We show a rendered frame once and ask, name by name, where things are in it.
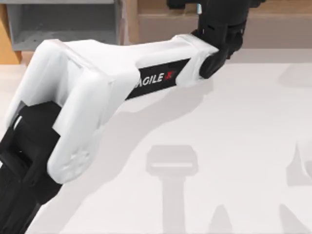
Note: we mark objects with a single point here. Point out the pale grey rounded box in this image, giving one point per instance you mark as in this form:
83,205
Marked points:
199,8

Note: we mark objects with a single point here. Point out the wooden cupboard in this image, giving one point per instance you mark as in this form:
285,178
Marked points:
280,31

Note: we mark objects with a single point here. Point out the grey pierced drawer inside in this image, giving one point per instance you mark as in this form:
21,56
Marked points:
63,22

